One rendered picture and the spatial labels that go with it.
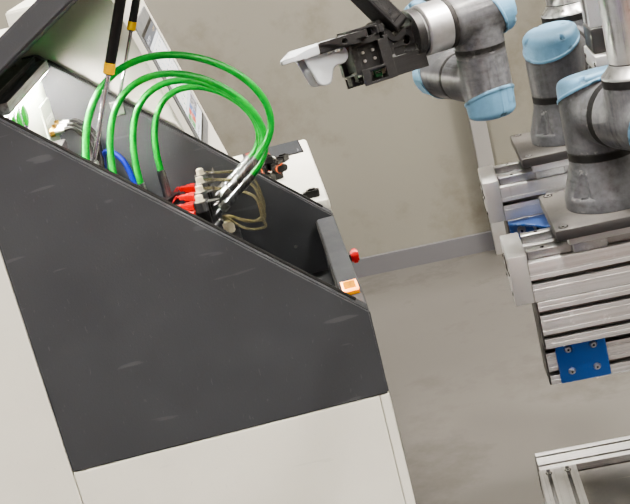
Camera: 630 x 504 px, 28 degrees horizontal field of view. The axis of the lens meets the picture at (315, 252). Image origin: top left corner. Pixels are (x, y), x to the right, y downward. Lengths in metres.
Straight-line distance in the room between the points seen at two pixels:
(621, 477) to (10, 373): 1.47
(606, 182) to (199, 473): 0.88
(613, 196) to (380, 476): 0.65
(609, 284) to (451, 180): 3.08
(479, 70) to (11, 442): 1.04
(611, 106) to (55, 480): 1.15
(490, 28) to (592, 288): 0.55
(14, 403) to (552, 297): 0.95
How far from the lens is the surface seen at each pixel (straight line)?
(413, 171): 5.22
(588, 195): 2.18
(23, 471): 2.31
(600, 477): 3.05
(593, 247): 2.19
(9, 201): 2.14
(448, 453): 3.73
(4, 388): 2.25
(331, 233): 2.68
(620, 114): 2.03
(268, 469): 2.29
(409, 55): 1.83
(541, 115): 2.65
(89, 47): 2.79
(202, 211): 2.47
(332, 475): 2.30
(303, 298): 2.17
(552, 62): 2.61
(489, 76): 1.88
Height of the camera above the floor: 1.71
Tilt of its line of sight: 17 degrees down
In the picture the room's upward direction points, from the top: 14 degrees counter-clockwise
